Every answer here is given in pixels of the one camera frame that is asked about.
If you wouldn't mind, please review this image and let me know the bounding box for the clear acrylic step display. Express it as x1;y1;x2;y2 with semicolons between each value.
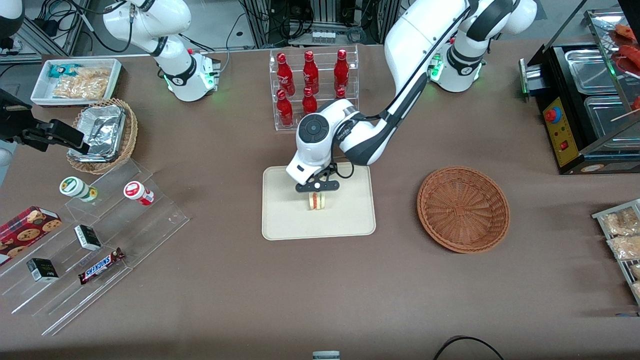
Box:
0;158;190;337

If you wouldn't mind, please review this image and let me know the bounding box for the steel warmer pan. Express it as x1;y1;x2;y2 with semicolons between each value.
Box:
583;94;640;147
564;48;619;96

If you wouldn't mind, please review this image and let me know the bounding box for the black hot food warmer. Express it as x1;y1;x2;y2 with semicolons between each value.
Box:
518;0;640;176

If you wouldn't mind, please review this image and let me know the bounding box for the clear bag of bread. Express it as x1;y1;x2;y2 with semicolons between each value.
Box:
602;207;640;237
607;235;640;261

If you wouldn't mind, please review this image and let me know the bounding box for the red cookie box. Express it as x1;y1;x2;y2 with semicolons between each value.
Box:
0;205;63;266

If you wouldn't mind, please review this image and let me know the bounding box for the red sausage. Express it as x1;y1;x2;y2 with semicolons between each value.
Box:
613;23;640;43
619;44;640;76

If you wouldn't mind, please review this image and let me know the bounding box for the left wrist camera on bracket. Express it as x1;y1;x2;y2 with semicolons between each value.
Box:
294;168;342;194

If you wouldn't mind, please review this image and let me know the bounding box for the green lid white cup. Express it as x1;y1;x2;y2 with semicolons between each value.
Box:
59;176;99;203

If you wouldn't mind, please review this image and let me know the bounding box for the clear bag of chips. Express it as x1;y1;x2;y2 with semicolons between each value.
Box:
52;67;112;100

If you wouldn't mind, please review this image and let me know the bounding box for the large brown wicker basket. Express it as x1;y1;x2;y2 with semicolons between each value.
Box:
416;165;511;254

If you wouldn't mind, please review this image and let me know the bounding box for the small black carton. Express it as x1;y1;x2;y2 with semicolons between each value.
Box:
73;224;103;252
26;257;60;283

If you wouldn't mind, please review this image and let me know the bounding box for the silver foil container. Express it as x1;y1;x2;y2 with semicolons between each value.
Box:
68;104;127;162

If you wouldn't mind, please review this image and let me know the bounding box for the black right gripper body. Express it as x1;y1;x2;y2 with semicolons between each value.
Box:
0;89;37;145

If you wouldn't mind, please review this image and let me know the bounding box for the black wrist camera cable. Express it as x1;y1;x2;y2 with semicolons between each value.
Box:
329;158;356;180

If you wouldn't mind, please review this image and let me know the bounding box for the clear acrylic bottle rack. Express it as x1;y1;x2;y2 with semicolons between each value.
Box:
268;44;360;132

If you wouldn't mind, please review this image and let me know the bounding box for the black cable loop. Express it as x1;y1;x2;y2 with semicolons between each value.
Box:
432;335;506;360

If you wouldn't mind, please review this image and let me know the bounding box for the beige plastic tray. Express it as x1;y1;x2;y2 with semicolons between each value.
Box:
261;161;377;242

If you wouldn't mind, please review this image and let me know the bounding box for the white rectangular plastic bin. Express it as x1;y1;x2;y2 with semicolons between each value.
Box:
30;58;123;108

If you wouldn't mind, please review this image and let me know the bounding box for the small tan wicker basket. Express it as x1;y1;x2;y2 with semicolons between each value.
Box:
66;97;139;175

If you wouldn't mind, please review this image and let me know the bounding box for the aluminium frame rail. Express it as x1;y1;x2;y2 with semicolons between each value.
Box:
19;0;92;57

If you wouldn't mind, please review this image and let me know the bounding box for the red lid white cup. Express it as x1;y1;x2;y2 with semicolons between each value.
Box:
123;180;155;207

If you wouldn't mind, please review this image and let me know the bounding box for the blue snack packet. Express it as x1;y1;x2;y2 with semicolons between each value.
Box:
48;63;82;79

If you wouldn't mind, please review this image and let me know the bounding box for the Snickers chocolate bar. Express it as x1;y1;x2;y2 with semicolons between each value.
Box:
78;247;126;286

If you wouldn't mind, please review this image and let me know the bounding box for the grey wire rack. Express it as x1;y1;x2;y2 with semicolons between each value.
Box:
592;198;640;307

